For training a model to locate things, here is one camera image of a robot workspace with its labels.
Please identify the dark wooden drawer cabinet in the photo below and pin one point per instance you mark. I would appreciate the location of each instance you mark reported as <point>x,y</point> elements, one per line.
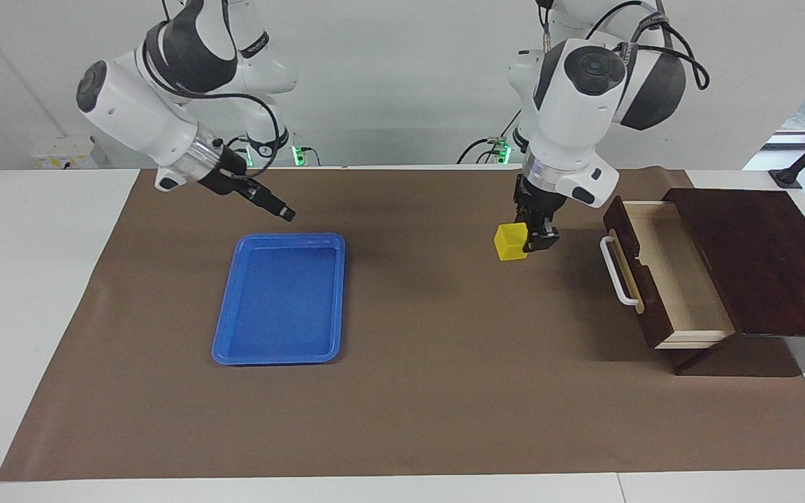
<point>780,265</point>

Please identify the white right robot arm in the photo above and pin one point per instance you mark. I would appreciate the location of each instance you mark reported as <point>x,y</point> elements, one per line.
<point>144,112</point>

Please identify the brown table mat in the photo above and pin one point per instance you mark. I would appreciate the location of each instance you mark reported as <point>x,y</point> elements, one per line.
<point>444,391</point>

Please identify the blue plastic tray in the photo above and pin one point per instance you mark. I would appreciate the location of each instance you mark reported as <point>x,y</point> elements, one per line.
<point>280,300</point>

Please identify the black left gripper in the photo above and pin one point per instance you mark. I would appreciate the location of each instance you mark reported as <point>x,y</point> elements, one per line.
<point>539,206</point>

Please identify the white power box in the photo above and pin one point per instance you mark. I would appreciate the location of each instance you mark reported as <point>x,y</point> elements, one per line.
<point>60,157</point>

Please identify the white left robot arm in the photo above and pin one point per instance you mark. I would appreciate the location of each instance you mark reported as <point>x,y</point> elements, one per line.
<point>570,119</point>

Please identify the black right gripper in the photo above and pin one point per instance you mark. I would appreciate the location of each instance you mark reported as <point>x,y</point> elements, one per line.
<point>231,175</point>

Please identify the yellow cube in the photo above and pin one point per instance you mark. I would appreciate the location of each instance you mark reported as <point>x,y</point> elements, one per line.
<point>511,243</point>

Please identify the dark wooden drawer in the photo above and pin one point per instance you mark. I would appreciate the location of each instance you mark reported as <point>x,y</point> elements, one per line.
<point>682,279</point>

